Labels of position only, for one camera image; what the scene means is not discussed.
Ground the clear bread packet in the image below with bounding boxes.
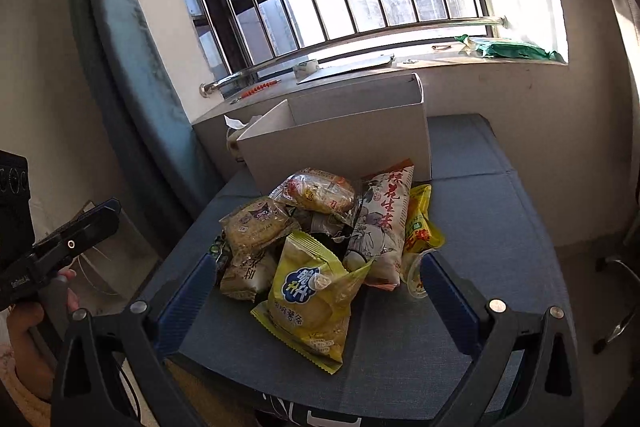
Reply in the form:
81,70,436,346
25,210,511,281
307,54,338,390
270,167,358,215

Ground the yellow chip bag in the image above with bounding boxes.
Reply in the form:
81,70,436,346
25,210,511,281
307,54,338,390
250,229,376,375

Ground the white flat board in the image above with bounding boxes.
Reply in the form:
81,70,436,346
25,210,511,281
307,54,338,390
296,53,396,85

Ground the orange beaded string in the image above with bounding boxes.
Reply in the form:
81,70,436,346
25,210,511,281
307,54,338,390
237,78,282,98

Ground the clear jelly cup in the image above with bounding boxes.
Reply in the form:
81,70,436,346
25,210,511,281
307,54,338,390
400,249,436,299

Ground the person's left hand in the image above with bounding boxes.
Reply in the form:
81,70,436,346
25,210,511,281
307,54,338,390
0,268,81,403

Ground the white and red peanut bag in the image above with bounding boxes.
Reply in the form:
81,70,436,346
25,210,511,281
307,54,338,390
342,158,416,292

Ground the white mesh office chair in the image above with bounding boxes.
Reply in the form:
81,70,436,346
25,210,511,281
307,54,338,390
592,0,640,355

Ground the beige snack packet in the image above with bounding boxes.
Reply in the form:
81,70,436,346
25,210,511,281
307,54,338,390
219,249,278,303

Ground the tissue pack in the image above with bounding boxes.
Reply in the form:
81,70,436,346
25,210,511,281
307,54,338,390
224,114,263,162

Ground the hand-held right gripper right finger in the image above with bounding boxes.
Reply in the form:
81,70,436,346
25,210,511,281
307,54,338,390
419,251,586,427

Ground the beige cookie packet purple print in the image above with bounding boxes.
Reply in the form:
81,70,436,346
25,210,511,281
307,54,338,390
219,196,296,255

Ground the yellow and orange snack packet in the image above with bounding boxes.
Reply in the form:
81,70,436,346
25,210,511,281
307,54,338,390
402,183,446,253

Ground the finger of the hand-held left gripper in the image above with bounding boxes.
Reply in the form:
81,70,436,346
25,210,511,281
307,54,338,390
82,199,122,228
31,219,120,269

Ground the white cardboard box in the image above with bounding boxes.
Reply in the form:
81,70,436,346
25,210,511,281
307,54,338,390
235,73,433,192

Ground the dark foil snack packet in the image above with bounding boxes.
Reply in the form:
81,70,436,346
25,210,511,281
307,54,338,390
295,209,361,258

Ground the blue-grey folding mat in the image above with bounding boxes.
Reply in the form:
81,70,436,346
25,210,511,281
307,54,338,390
140,114,581,423

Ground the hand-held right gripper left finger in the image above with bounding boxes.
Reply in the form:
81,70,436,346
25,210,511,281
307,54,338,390
50,252,221,427

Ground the teal curtain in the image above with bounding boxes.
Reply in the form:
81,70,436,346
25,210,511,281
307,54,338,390
70,0,226,238

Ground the dark printed cloth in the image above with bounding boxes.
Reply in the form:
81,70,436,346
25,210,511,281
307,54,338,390
255,391,363,427

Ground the green snack packet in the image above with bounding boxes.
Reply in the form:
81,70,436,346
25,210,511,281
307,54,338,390
209,232,231,278

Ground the green plastic package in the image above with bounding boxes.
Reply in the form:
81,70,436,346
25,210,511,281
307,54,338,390
455,34,566,62

